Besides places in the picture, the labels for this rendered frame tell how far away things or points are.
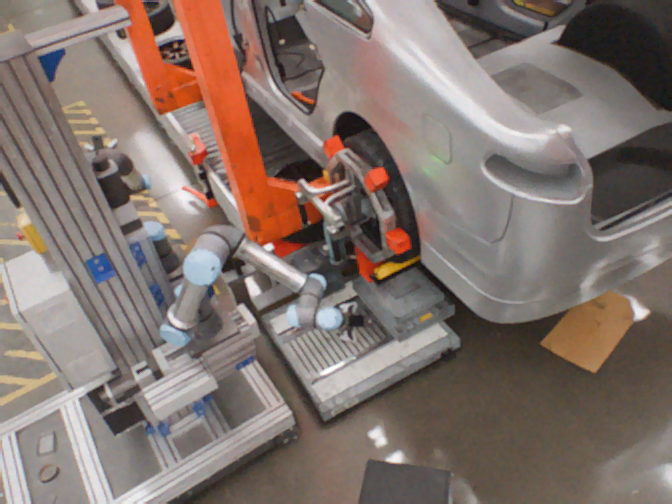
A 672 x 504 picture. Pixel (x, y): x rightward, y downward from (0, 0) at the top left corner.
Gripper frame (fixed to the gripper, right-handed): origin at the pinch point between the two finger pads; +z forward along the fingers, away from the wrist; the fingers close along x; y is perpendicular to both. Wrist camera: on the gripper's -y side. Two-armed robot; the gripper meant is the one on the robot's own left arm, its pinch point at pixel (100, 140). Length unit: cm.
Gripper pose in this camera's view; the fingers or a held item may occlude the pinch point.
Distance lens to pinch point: 330.1
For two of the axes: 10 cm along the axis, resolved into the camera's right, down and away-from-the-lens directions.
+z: -3.0, -6.0, 7.4
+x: 9.5, -2.0, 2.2
